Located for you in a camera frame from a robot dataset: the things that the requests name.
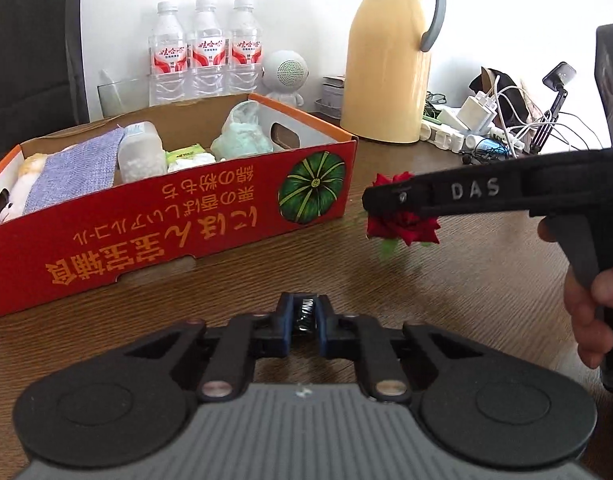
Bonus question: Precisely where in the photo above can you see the red rose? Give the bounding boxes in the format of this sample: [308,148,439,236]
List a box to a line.
[365,171,443,261]

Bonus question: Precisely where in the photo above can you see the translucent plastic bottle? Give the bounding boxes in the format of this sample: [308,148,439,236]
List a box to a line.
[118,122,168,183]

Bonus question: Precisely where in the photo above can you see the purple cloth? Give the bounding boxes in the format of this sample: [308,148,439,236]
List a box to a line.
[23,128,124,214]

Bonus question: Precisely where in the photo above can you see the right hand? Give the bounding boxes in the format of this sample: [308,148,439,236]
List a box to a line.
[536,219,613,371]

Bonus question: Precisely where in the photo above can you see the black earphones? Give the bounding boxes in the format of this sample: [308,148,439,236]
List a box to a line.
[461,136,511,166]

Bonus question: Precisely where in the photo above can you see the small black lamp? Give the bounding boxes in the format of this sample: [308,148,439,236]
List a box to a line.
[529,62,576,155]

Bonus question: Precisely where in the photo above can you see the white plug charger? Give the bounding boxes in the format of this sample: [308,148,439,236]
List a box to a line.
[457,91,497,132]

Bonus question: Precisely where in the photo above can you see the white power strip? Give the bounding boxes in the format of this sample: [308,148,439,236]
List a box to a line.
[420,119,524,155]

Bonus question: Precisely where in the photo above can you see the red cardboard box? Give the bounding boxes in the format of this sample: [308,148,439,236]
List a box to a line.
[0,98,357,317]

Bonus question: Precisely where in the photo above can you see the green plastic bag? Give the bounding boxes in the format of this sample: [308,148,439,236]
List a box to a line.
[210,100,274,162]

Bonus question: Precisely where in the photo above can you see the small tin box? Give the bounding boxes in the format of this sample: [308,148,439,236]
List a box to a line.
[315,76,345,120]

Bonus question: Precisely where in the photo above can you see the yellow thermos jug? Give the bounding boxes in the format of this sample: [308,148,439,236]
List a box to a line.
[341,0,446,144]

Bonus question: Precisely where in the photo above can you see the white robot figurine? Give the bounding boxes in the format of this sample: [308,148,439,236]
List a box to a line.
[262,50,308,108]

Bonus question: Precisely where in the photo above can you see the left water bottle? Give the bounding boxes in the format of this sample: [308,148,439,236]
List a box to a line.
[149,1,188,106]

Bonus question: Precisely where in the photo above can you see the water bottle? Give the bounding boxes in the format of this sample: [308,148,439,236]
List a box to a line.
[187,0,227,99]
[149,1,188,106]
[228,0,263,93]

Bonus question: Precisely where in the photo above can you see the middle water bottle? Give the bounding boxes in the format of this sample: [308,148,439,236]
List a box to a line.
[187,0,227,99]

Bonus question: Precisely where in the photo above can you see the glass cup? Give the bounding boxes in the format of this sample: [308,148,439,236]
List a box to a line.
[97,70,149,118]

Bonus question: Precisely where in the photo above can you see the right water bottle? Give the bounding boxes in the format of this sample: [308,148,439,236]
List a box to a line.
[228,0,263,93]

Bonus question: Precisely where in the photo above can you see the yellow plush toy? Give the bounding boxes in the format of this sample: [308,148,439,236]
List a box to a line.
[0,153,48,223]

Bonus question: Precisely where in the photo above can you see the black paper bag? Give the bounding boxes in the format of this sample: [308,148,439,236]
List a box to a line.
[0,0,90,159]

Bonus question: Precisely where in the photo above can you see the white charger cables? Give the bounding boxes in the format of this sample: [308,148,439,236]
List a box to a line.
[491,74,608,154]

